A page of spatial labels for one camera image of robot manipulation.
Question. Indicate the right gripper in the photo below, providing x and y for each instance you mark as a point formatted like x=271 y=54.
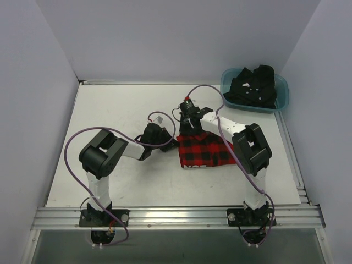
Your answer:
x=190 y=129

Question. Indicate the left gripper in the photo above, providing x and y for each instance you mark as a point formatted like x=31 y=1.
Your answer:
x=167 y=140

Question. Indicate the red black plaid shirt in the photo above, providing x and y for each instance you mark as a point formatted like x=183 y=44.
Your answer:
x=204 y=150

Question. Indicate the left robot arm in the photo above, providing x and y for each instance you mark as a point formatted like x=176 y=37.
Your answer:
x=101 y=155

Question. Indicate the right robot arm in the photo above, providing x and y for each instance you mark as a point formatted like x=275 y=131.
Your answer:
x=250 y=149

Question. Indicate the black button shirt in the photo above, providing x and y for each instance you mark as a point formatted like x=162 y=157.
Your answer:
x=254 y=88

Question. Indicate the teal plastic basin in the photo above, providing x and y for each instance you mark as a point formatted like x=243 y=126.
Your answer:
x=281 y=87

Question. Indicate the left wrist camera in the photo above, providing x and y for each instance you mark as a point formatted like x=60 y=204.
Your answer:
x=158 y=120

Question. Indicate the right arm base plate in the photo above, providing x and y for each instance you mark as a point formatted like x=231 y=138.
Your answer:
x=239 y=217

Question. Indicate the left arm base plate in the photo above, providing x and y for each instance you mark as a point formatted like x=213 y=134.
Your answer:
x=101 y=219

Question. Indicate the aluminium front rail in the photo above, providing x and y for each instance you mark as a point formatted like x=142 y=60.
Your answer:
x=164 y=218

